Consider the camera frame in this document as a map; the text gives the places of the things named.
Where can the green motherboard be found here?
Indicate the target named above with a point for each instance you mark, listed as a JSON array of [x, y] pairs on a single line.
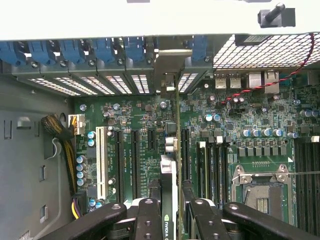
[[250, 112]]

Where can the white power connector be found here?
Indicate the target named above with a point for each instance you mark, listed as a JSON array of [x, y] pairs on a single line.
[[80, 125]]

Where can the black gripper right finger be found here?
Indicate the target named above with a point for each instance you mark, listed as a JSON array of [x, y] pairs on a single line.
[[207, 220]]

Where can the short black expansion slot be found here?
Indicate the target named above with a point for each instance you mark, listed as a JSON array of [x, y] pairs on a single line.
[[150, 140]]

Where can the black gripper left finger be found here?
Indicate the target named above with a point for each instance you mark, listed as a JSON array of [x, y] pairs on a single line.
[[150, 220]]

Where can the thin metal locking lever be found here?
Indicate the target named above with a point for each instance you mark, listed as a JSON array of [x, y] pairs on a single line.
[[305, 173]]

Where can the dark block with peg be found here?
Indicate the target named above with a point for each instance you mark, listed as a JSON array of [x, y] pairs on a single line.
[[275, 12]]

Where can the CPU socket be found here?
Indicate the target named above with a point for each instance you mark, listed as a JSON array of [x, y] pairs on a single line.
[[260, 197]]

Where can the white expansion slot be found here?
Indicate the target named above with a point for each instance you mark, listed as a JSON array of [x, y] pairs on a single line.
[[101, 162]]

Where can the open black PC case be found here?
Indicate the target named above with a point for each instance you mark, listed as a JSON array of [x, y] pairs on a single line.
[[25, 72]]

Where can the grey power supply unit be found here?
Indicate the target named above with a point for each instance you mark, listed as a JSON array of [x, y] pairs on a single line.
[[25, 162]]

